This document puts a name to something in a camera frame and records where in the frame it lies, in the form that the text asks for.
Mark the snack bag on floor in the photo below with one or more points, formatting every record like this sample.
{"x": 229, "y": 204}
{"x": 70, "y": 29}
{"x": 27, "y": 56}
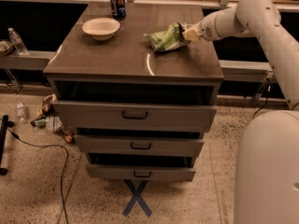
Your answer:
{"x": 47, "y": 107}

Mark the clear water bottle on shelf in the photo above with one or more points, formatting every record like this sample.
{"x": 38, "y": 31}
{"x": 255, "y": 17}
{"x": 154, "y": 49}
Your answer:
{"x": 17, "y": 42}

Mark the bowl on left shelf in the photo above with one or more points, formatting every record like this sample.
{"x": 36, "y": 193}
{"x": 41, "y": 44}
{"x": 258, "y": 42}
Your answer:
{"x": 6, "y": 48}

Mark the white checkered cup on floor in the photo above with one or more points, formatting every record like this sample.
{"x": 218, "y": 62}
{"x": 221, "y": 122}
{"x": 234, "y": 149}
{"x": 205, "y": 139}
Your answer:
{"x": 54, "y": 124}

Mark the small water bottle on floor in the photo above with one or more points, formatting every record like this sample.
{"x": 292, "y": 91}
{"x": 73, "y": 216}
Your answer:
{"x": 21, "y": 111}

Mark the grey drawer cabinet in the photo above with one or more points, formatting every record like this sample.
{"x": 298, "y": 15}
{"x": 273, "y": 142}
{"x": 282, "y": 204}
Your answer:
{"x": 126, "y": 70}

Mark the green can on floor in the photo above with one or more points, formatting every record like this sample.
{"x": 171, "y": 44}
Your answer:
{"x": 40, "y": 123}

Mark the grey drawer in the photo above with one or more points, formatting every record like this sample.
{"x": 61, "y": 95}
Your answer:
{"x": 140, "y": 172}
{"x": 164, "y": 118}
{"x": 139, "y": 146}

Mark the black stand left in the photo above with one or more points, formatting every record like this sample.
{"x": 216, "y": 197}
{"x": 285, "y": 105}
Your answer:
{"x": 5, "y": 129}

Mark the top grey drawer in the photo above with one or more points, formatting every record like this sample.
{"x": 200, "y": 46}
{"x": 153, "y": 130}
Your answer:
{"x": 164, "y": 118}

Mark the middle grey drawer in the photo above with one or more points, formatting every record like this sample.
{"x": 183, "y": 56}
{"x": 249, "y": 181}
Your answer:
{"x": 139, "y": 146}

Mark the blue tape cross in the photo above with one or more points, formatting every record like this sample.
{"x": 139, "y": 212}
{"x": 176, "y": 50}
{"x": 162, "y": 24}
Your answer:
{"x": 136, "y": 198}

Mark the white paper bowl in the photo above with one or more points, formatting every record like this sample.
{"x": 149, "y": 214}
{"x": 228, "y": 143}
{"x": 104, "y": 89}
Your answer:
{"x": 101, "y": 28}

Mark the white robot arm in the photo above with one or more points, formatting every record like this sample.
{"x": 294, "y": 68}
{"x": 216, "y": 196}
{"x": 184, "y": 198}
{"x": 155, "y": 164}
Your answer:
{"x": 267, "y": 163}

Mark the green jalapeno chip bag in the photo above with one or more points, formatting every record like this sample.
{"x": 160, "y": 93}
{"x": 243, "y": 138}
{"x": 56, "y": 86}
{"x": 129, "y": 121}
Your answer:
{"x": 170, "y": 39}

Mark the blue Pepsi can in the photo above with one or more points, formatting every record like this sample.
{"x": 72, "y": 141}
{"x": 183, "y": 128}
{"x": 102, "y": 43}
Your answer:
{"x": 118, "y": 10}

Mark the bottom grey drawer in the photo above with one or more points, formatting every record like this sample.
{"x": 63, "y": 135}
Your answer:
{"x": 140, "y": 172}

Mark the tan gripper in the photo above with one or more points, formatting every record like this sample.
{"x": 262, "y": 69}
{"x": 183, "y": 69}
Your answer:
{"x": 206, "y": 30}

